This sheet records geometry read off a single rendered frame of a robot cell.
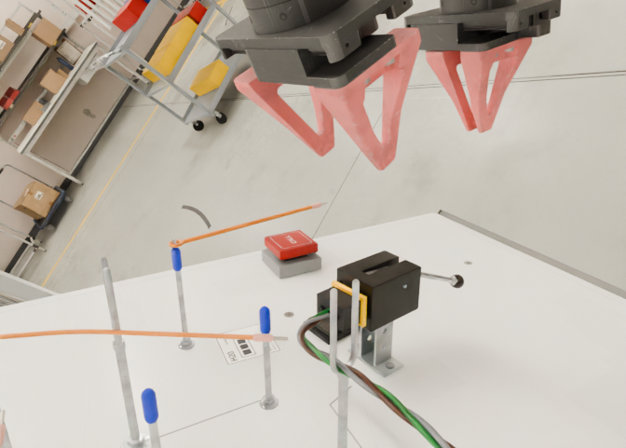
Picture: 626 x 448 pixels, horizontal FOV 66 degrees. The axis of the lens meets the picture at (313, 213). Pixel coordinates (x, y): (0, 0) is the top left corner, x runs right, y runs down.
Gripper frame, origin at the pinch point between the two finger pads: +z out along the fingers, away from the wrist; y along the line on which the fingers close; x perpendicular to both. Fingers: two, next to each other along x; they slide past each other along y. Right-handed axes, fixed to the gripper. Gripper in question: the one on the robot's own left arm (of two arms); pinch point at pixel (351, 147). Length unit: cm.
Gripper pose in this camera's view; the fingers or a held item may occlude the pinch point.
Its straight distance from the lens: 32.3
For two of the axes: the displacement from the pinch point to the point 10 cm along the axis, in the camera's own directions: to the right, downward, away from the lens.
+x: 6.7, -6.2, 4.1
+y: 6.6, 2.4, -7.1
